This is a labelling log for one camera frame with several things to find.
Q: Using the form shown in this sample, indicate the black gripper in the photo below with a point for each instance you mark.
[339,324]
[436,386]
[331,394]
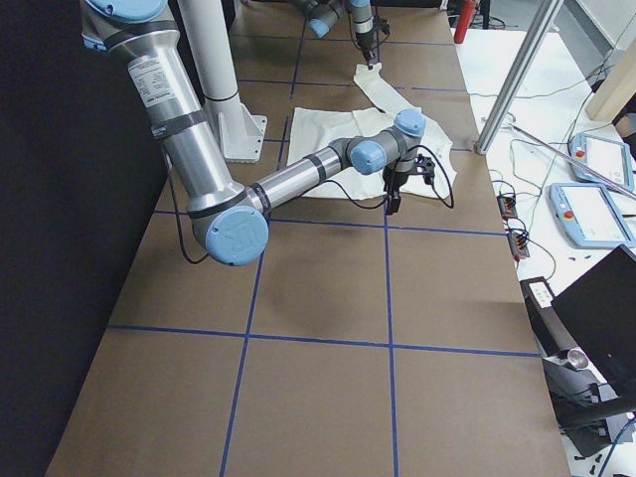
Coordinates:
[396,176]
[363,41]

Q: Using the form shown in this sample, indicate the cream long-sleeve cat shirt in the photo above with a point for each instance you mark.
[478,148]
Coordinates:
[313,130]

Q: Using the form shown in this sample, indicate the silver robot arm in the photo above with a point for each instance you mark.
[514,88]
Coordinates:
[364,24]
[181,65]

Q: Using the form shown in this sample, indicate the red fire extinguisher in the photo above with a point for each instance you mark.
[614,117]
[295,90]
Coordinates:
[464,20]

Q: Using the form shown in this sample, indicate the far orange connector board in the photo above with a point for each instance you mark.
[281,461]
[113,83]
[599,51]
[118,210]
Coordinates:
[507,207]

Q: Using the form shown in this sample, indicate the near blue teach pendant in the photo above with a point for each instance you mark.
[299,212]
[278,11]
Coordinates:
[588,216]

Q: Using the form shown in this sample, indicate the blue teach pendant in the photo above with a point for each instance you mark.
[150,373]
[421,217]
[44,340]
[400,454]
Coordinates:
[610,158]
[588,216]

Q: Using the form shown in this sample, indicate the black device with label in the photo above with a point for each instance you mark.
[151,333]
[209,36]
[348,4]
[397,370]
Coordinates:
[550,332]

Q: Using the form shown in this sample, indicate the far blue teach pendant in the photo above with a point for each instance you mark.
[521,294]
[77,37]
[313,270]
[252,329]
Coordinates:
[610,158]

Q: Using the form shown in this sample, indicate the black monitor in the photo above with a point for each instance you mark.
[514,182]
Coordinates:
[598,311]

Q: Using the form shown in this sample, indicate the silver round knob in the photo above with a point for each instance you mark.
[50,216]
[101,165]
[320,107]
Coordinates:
[576,360]

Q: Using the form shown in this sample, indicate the wooden board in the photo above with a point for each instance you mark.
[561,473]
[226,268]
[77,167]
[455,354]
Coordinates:
[616,90]

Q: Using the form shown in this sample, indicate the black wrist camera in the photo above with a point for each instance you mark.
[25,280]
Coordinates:
[425,168]

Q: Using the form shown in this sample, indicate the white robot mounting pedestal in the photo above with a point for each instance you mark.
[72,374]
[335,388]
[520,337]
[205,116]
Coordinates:
[239,133]

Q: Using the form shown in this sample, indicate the aluminium frame post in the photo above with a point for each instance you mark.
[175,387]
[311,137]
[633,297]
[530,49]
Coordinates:
[530,46]

